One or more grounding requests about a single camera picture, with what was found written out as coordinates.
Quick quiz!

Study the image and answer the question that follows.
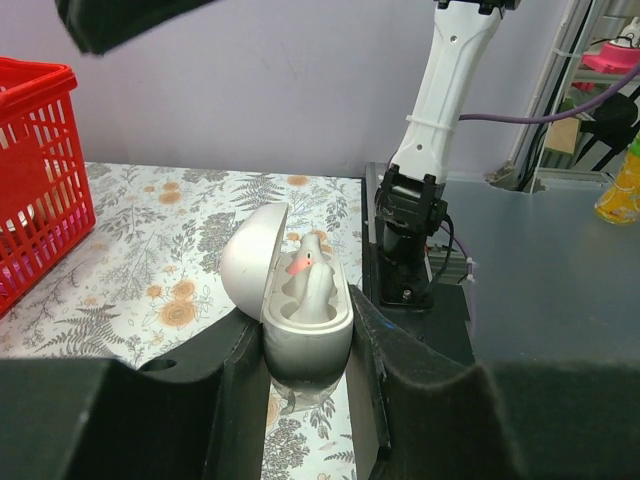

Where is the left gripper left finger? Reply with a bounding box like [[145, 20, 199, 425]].
[[1, 312, 270, 479]]

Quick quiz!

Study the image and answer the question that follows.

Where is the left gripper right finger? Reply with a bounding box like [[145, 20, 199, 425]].
[[347, 286, 639, 479]]

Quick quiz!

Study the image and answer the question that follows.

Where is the white earbud charging case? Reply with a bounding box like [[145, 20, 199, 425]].
[[220, 203, 354, 389]]

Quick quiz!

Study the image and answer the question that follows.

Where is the white earbud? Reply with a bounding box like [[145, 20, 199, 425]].
[[286, 233, 334, 324]]

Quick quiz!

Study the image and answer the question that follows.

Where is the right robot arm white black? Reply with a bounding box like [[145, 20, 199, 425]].
[[375, 1, 519, 309]]

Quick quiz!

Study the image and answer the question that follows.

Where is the floral table cloth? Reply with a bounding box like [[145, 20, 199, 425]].
[[1, 163, 362, 479]]

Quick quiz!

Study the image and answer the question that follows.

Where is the red plastic shopping basket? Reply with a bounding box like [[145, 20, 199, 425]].
[[1, 58, 96, 312]]

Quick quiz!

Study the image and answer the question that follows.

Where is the yellow drink bottle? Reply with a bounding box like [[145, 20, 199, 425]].
[[594, 135, 640, 225]]

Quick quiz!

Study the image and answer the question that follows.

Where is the pink toy on shelf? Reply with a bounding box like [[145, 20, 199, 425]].
[[583, 17, 639, 75]]

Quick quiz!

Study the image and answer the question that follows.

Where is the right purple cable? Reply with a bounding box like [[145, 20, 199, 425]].
[[457, 69, 640, 126]]

